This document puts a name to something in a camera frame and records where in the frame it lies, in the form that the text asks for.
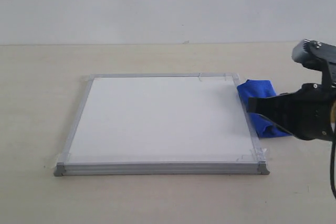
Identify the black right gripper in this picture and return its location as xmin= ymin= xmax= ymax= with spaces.
xmin=248 ymin=83 xmax=335 ymax=141

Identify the blue cloth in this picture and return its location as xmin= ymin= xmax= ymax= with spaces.
xmin=237 ymin=79 xmax=290 ymax=138

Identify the clear tape piece on corner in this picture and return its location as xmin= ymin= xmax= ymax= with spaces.
xmin=250 ymin=147 xmax=270 ymax=163

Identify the black wrist camera on gripper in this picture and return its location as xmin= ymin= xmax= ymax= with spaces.
xmin=291 ymin=39 xmax=335 ymax=71

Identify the white board with aluminium frame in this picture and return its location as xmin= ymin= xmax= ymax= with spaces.
xmin=54 ymin=73 xmax=269 ymax=177

